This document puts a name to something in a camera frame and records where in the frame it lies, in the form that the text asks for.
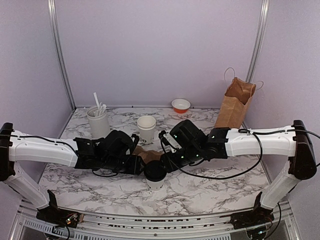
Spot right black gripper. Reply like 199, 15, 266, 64
157, 145, 203, 174

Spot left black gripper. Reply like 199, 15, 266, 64
102, 156, 147, 177

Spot black plastic cup lid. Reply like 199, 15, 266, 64
143, 160, 167, 182

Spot white paper cup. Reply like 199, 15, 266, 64
146, 177, 165, 191

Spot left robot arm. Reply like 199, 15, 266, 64
0, 122, 146, 228

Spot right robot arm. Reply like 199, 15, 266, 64
158, 120, 318, 229

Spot white cylindrical straw holder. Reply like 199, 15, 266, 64
86, 106, 111, 139

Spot brown cardboard cup carrier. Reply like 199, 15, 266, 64
133, 146, 162, 164

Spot orange and white bowl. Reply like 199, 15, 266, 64
171, 98, 191, 114

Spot stacked white paper cups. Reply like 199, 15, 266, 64
137, 115, 157, 144

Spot short white wrapped straw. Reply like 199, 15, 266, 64
93, 102, 107, 117

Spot tall white wrapped straw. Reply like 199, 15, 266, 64
93, 92, 100, 110

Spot brown paper bag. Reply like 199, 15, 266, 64
214, 76, 259, 129

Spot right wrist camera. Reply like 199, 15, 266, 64
158, 130, 182, 153

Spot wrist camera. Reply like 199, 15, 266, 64
158, 130, 182, 153
130, 133, 140, 152

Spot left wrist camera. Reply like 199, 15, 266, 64
130, 133, 140, 152

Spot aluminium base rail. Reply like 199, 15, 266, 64
8, 200, 301, 240

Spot right aluminium frame post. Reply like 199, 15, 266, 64
245, 0, 270, 83

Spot aluminium frame post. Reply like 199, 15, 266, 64
47, 0, 77, 112
245, 0, 270, 83

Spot left aluminium frame post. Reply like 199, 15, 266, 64
47, 0, 77, 112

